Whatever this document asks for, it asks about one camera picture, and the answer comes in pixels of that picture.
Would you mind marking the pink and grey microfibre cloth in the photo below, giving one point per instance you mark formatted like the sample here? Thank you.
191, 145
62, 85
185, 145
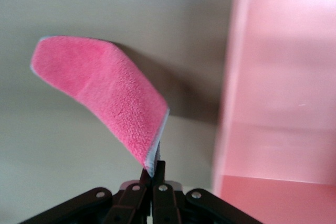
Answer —
105, 82

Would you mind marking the pink plastic bin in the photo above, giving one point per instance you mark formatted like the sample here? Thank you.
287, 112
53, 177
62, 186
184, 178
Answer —
283, 90

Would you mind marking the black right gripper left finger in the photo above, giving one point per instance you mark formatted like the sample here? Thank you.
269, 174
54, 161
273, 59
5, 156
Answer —
118, 208

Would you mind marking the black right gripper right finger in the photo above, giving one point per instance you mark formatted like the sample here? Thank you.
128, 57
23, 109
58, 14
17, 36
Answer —
170, 208

